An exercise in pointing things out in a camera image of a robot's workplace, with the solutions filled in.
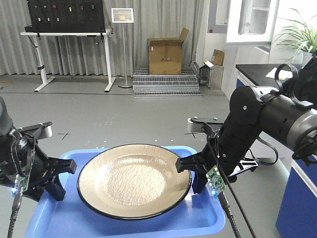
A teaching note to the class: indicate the metal grate steps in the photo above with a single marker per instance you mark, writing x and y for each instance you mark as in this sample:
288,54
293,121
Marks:
154,86

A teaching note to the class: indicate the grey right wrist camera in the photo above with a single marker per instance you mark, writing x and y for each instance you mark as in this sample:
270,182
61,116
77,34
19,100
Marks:
196,124

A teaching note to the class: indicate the white standing desk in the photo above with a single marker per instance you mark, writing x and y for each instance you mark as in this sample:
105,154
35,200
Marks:
70,49

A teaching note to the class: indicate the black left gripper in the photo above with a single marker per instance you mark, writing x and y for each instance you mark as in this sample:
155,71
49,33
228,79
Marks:
20,154

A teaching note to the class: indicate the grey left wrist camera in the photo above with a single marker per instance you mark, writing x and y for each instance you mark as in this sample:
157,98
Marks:
44,131

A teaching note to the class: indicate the blue plastic tray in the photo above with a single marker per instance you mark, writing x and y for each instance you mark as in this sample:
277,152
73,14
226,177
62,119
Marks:
197,215

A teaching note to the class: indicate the grey curtain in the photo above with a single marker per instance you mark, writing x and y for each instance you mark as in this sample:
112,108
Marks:
152,19

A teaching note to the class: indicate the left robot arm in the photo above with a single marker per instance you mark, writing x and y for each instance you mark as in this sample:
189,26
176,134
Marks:
24,166

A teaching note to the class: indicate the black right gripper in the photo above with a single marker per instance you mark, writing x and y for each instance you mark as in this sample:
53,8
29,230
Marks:
227,147

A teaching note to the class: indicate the white wall cabinet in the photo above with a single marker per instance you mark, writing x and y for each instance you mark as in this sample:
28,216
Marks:
246,23

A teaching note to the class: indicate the large open cardboard box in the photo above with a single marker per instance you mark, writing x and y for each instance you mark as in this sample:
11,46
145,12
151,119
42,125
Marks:
165,54

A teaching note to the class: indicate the sign on metal stand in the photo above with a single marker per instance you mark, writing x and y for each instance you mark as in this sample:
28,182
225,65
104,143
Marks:
123,16

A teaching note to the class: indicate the green circuit board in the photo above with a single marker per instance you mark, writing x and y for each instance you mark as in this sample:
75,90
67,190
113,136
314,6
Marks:
20,184
215,181

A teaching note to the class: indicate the open metal box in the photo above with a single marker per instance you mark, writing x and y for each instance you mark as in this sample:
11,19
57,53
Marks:
211,75

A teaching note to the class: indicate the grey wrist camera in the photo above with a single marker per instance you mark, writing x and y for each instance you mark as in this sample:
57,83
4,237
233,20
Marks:
44,131
196,124

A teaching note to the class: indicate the small cardboard box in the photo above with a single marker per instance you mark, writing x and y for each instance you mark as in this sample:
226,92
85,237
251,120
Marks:
217,57

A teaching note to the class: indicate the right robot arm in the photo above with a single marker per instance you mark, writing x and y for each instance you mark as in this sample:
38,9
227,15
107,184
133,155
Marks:
287,113

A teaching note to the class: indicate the black pegboard panel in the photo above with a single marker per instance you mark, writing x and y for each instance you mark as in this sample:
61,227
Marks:
66,16

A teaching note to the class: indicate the green right circuit board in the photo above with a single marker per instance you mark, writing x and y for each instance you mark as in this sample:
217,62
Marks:
215,181

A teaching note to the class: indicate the beige plate with black rim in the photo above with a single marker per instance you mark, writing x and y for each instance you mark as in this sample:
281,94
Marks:
133,182

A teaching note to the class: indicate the green left circuit board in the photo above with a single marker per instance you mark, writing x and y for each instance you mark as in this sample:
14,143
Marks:
20,184

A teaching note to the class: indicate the green potted plant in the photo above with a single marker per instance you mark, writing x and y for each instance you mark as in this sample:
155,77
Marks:
296,36

